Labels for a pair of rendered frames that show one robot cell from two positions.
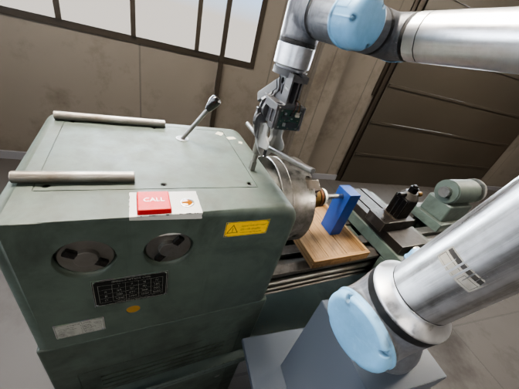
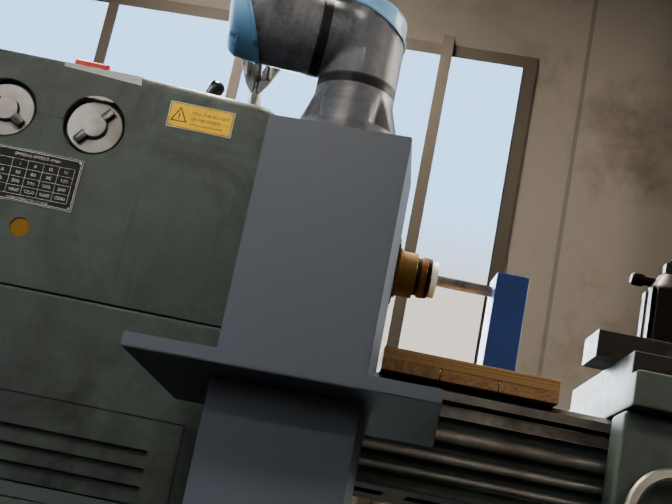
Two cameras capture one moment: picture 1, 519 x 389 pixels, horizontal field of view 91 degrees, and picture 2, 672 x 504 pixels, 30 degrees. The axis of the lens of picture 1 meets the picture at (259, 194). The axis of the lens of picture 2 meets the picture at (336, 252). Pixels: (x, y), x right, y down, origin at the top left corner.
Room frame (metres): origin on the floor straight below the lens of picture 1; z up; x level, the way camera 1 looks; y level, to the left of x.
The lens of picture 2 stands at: (-1.10, -1.24, 0.48)
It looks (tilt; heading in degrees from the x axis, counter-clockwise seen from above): 15 degrees up; 31
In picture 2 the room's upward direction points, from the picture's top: 11 degrees clockwise
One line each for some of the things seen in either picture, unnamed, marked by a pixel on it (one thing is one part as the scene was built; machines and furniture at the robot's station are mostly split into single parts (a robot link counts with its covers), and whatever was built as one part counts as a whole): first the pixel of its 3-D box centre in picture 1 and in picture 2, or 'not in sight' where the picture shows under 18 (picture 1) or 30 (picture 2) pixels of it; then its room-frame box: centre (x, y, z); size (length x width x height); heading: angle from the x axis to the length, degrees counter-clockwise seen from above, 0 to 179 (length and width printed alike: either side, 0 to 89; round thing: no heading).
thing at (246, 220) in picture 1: (165, 212); (107, 221); (0.58, 0.26, 1.06); 0.59 x 0.48 x 0.39; 121
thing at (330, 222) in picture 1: (339, 210); (500, 338); (0.98, -0.37, 1.00); 0.08 x 0.06 x 0.23; 31
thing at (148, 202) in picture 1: (154, 203); (93, 73); (0.38, 0.19, 1.26); 0.06 x 0.06 x 0.02; 31
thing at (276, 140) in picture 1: (276, 143); (269, 67); (0.60, -0.01, 1.37); 0.06 x 0.03 x 0.09; 31
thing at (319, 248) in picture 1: (319, 230); (455, 391); (0.95, -0.31, 0.88); 0.36 x 0.30 x 0.04; 31
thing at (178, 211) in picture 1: (165, 213); (103, 92); (0.40, 0.18, 1.23); 0.13 x 0.08 x 0.06; 121
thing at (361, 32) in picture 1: (351, 21); not in sight; (0.52, -0.06, 1.63); 0.11 x 0.11 x 0.08; 38
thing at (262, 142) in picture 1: (264, 142); (250, 63); (0.58, 0.02, 1.37); 0.06 x 0.03 x 0.09; 31
